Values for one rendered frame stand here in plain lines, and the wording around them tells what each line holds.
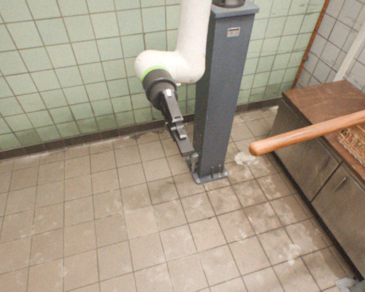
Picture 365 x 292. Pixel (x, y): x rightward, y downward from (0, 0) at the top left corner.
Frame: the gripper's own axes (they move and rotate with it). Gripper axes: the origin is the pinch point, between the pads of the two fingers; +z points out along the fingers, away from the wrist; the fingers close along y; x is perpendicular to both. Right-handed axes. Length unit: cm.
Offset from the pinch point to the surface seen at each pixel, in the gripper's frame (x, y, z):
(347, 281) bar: -90, 116, 30
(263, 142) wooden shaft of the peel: -15.3, -4.1, 8.7
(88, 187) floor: 48, 115, -80
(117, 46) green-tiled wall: 5, 35, -126
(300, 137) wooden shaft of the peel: -24.3, -3.6, 9.3
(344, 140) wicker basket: -99, 55, -24
